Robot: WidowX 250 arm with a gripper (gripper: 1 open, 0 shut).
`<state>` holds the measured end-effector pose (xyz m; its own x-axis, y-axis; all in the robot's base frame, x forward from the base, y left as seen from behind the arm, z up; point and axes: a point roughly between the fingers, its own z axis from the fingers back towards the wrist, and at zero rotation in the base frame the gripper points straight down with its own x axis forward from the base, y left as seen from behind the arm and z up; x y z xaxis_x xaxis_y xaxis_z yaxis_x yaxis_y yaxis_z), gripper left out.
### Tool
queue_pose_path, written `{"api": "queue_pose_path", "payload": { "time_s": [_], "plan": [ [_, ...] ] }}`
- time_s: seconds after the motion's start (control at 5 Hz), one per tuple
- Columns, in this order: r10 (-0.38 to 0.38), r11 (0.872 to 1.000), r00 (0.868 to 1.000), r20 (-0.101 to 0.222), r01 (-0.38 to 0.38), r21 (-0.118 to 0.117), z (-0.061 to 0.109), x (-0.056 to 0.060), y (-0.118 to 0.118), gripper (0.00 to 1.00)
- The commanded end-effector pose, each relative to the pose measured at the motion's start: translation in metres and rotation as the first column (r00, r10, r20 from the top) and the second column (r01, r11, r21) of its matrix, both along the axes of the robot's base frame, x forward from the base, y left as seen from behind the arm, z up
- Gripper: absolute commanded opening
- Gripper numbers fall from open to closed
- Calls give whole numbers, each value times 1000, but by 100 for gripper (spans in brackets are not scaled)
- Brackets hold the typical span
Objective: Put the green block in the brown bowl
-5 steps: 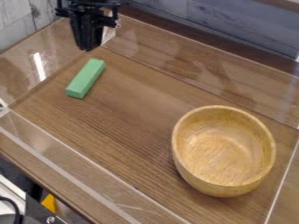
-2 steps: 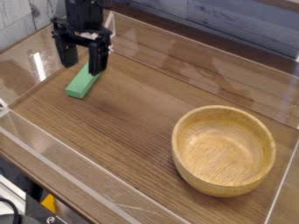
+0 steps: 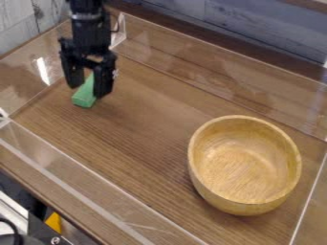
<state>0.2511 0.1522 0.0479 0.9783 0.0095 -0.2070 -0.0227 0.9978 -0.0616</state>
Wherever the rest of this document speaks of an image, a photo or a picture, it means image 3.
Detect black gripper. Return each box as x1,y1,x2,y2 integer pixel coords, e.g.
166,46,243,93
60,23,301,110
59,36,117,99

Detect green rectangular block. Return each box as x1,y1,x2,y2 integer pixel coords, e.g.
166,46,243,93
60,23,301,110
72,74,98,108

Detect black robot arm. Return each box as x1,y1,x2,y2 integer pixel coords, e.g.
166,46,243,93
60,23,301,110
59,0,118,99

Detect brown wooden bowl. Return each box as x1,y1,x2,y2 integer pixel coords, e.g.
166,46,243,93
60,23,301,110
189,115,303,216

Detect clear acrylic tray walls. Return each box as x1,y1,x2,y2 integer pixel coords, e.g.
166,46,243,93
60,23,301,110
0,16,327,245

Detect yellow warning label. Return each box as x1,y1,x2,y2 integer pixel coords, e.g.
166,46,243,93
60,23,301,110
44,212,63,234

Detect clear acrylic corner bracket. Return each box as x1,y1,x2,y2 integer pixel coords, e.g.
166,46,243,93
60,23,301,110
110,12,127,50

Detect black cable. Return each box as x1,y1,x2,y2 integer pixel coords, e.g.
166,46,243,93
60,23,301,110
0,217,24,245

